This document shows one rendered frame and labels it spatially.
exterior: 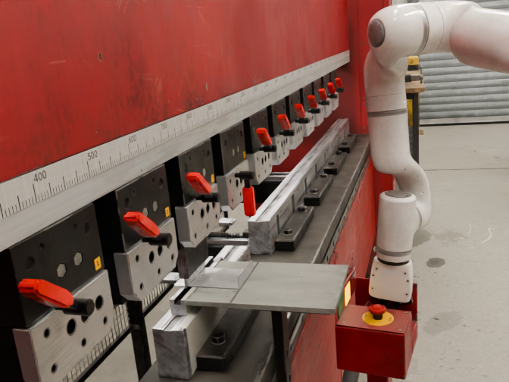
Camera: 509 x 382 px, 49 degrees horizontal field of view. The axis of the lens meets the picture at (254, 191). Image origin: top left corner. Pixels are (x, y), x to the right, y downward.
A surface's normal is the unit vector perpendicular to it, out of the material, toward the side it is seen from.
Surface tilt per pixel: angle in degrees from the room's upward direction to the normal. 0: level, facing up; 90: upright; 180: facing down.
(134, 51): 90
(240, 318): 0
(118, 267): 90
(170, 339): 90
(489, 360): 0
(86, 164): 90
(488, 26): 56
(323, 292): 0
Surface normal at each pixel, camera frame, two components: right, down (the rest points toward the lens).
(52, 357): 0.96, 0.00
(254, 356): -0.08, -0.96
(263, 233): -0.28, 0.28
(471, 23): -0.78, -0.35
